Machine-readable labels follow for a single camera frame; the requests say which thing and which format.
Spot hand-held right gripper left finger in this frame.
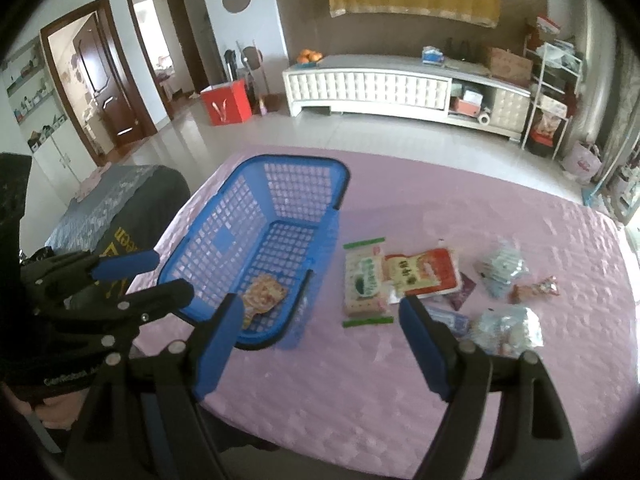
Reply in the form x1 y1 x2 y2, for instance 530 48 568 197
62 292 247 480

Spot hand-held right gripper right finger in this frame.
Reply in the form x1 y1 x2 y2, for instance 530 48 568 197
398 293 584 480

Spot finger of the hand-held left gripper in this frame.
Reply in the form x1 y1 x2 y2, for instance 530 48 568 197
49 279 195 362
21 249 162 302

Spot clear plastic snack box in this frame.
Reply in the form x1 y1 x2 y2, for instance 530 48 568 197
422 302 472 339

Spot orange printed snack packet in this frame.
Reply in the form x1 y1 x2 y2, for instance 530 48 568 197
242 275 289 331

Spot red cream snack packet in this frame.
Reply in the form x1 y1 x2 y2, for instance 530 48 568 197
382 247 462 306

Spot blue plastic basket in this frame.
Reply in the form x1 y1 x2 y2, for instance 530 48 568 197
157 154 351 351

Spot green white cracker packet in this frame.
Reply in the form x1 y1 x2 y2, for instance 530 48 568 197
341 237 396 330

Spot clear blue snack packet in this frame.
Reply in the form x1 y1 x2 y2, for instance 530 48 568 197
474 241 530 300

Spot person's left forearm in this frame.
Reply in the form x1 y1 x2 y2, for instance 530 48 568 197
10 390 90 434

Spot grey lace cloth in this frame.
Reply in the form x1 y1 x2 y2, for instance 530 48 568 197
45 164 166 261

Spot dark purple small packet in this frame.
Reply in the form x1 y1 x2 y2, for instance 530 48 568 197
446 272 479 311

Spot black chair cover yellow print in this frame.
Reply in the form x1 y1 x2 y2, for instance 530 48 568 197
65 165 193 311

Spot clear packet of candies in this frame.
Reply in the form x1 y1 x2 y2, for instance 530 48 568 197
467 305 545 360

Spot small red candy packet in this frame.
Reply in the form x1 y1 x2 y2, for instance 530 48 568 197
509 275 560 305

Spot brown wooden door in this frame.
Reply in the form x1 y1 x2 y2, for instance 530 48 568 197
72 12 139 149

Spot red gift box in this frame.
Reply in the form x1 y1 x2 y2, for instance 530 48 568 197
200 79 253 127

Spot pink bag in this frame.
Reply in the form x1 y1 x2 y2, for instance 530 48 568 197
561 140 603 186

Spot orange box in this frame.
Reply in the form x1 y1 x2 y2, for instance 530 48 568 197
450 97 483 116

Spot white tufted tv cabinet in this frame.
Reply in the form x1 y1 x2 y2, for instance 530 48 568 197
281 54 534 142

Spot white metal shelf rack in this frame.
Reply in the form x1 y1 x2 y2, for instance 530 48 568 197
522 40 585 161

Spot brown cardboard box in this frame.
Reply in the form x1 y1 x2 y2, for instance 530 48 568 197
487 46 535 86

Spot patterned curtain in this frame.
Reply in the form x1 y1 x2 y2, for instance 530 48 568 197
585 0 640 171

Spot white wall shelf cabinet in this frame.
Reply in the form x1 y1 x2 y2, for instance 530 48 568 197
0 40 86 186

